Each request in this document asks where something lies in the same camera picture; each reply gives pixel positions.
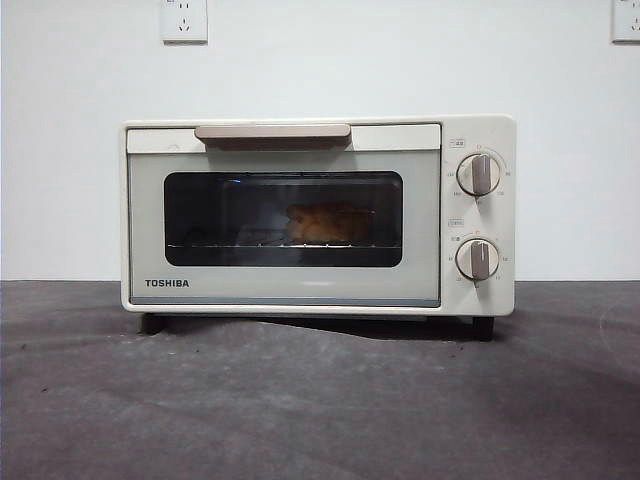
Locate metal wire oven rack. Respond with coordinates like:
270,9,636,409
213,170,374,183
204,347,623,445
167,241,396,251

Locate glass oven door beige handle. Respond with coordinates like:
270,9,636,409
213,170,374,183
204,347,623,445
125,122,442,309

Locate timer oven knob beige grip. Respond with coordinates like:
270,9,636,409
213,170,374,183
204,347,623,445
455,237,500,282

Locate golden braided bread loaf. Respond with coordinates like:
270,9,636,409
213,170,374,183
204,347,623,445
285,199,375,246

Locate white wall socket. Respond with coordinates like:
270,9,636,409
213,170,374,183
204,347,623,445
160,0,209,44
611,0,640,44

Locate temperature oven knob beige grip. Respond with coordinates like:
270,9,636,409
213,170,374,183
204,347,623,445
457,152,503,197

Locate white Toshiba toaster oven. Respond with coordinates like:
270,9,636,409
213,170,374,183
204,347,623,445
119,113,516,342

